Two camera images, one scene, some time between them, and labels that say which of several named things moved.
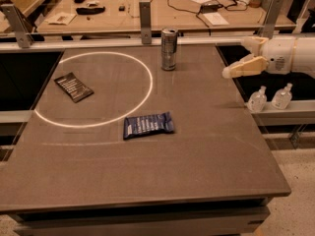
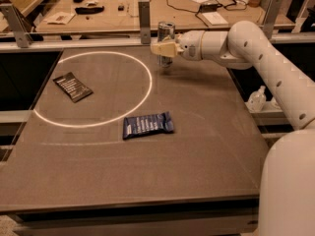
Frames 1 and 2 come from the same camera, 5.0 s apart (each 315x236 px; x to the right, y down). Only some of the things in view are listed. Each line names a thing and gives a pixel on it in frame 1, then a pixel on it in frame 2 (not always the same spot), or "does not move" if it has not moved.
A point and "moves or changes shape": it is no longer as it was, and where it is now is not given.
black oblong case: (90, 11) does not move
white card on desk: (62, 18) does not move
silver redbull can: (169, 43) moves or changes shape
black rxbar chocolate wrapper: (74, 88) does not move
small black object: (122, 8) does not move
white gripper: (278, 55) -> (190, 45)
